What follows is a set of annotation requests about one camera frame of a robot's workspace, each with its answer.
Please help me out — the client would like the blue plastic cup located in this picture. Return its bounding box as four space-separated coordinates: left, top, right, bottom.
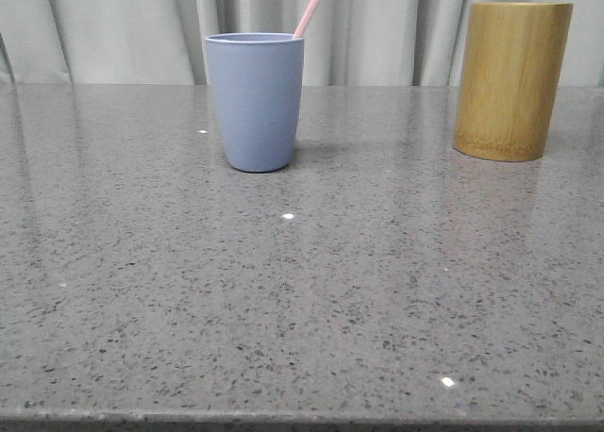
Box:
205 32 305 173

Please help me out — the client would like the pink chopstick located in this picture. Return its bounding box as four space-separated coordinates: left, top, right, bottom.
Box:
293 0 322 40

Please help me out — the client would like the bamboo wooden cup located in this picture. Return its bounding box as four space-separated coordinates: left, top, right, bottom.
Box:
453 2 573 161

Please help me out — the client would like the grey curtain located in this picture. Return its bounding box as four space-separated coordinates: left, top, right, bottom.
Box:
1 0 603 86

